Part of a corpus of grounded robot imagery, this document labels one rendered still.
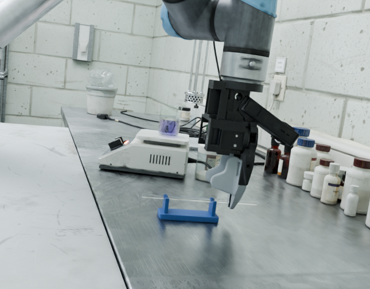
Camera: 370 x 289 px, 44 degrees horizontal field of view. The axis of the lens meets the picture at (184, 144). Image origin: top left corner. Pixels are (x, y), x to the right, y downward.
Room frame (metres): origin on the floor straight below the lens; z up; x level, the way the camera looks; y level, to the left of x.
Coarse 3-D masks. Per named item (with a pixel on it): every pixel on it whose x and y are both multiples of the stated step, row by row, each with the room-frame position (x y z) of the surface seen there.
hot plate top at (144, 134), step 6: (138, 132) 1.06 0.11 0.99; (144, 132) 1.07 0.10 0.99; (150, 132) 1.08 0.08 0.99; (156, 132) 1.09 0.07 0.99; (138, 138) 1.02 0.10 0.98; (144, 138) 1.02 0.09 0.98; (150, 138) 1.02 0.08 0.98; (156, 138) 1.02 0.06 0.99; (162, 138) 1.02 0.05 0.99; (168, 138) 1.03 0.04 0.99; (174, 138) 1.04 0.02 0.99; (180, 138) 1.05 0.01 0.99; (186, 138) 1.06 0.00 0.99; (186, 144) 1.02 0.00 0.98
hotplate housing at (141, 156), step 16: (128, 144) 1.02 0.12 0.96; (144, 144) 1.02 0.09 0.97; (160, 144) 1.03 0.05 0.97; (176, 144) 1.03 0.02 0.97; (112, 160) 1.01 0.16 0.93; (128, 160) 1.01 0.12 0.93; (144, 160) 1.01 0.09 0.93; (160, 160) 1.01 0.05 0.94; (176, 160) 1.01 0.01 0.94; (192, 160) 1.09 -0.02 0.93; (176, 176) 1.01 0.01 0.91
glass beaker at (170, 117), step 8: (160, 104) 1.07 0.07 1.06; (160, 112) 1.06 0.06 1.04; (168, 112) 1.05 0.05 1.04; (176, 112) 1.05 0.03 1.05; (160, 120) 1.06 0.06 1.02; (168, 120) 1.05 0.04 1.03; (176, 120) 1.05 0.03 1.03; (160, 128) 1.05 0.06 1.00; (168, 128) 1.05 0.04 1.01; (176, 128) 1.05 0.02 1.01; (168, 136) 1.05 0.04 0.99; (176, 136) 1.06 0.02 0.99
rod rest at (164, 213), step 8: (168, 200) 0.73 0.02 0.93; (160, 208) 0.75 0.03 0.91; (168, 208) 0.76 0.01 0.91; (208, 208) 0.77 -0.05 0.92; (160, 216) 0.72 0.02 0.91; (168, 216) 0.72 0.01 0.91; (176, 216) 0.73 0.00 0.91; (184, 216) 0.73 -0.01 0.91; (192, 216) 0.73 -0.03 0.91; (200, 216) 0.73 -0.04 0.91; (208, 216) 0.74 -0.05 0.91; (216, 216) 0.74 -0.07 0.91
